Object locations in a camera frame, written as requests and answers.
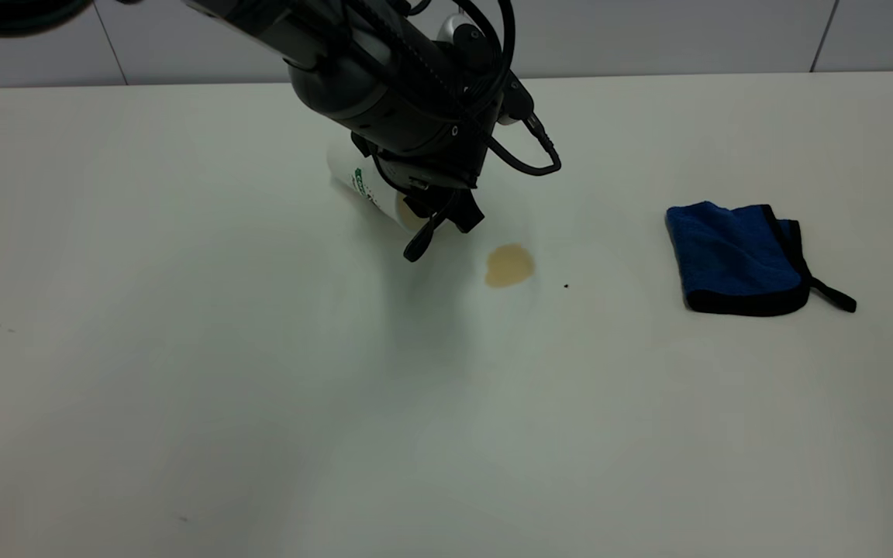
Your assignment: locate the tan coffee spill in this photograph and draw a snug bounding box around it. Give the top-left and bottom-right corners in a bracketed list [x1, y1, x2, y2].
[484, 243, 536, 290]

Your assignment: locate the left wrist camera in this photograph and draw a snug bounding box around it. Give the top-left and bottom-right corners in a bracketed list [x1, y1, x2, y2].
[437, 14, 536, 126]

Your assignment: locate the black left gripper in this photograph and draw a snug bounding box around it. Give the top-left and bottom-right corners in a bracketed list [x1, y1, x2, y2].
[350, 132, 488, 264]

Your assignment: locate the blue cloth with black trim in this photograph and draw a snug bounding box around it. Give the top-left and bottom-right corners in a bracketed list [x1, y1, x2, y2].
[664, 201, 857, 318]

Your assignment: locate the white paper coffee cup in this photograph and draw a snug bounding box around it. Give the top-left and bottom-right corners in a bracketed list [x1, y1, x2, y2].
[326, 138, 429, 233]

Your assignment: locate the black left wrist camera cable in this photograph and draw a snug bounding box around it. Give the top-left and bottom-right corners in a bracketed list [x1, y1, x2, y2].
[489, 115, 563, 177]

